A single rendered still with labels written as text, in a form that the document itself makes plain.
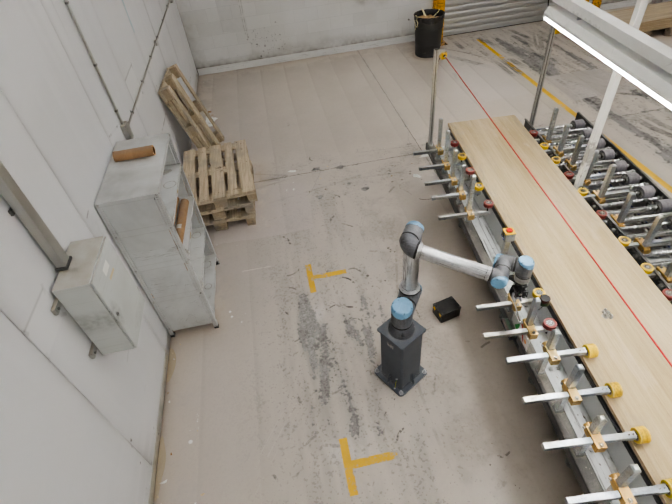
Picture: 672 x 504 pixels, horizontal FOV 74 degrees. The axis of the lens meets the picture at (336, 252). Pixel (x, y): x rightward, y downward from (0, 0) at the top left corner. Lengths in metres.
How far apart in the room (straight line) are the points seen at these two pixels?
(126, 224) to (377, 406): 2.32
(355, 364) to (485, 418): 1.08
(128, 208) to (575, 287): 3.12
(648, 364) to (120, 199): 3.47
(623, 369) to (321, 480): 2.05
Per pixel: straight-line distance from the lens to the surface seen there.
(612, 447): 3.07
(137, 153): 3.80
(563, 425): 3.01
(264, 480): 3.56
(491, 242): 3.98
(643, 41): 2.59
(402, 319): 3.09
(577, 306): 3.29
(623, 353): 3.16
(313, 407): 3.70
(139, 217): 3.49
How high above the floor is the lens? 3.27
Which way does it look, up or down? 44 degrees down
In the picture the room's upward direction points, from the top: 7 degrees counter-clockwise
